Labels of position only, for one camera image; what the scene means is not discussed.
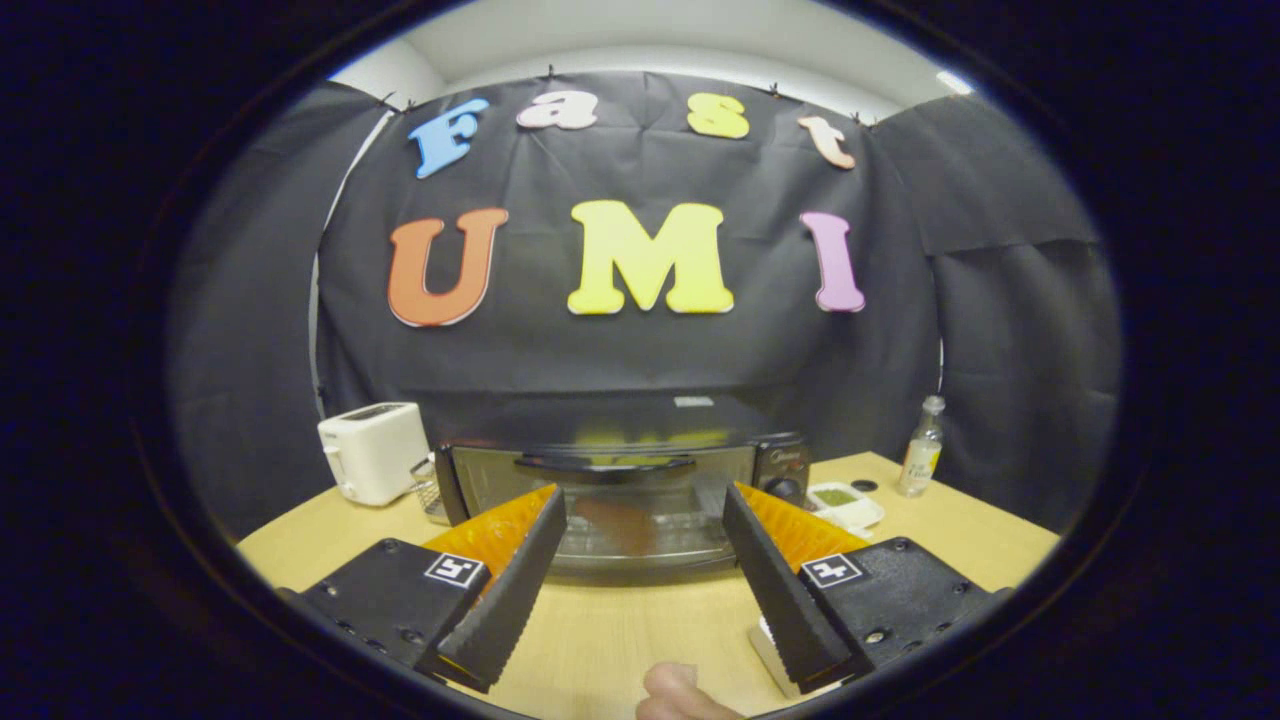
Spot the brown meat slice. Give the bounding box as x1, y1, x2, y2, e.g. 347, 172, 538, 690
575, 497, 656, 557

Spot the black toaster oven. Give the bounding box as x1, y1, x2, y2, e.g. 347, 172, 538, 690
432, 392, 813, 579

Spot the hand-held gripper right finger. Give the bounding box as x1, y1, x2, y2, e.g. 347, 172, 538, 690
722, 482, 1011, 698

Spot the clear glass bottle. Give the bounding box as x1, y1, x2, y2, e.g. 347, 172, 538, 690
897, 395, 946, 498

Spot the white rectangular dish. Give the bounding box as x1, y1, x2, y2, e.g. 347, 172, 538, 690
748, 615, 831, 699

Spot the white bread toaster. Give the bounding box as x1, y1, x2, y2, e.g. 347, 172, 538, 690
317, 402, 431, 507

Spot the white divided condiment dish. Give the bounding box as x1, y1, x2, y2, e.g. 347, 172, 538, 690
806, 481, 886, 533

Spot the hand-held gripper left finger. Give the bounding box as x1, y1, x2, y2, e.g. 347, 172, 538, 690
275, 484, 569, 695

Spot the small wire rack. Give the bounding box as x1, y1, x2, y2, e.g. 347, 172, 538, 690
410, 455, 449, 524

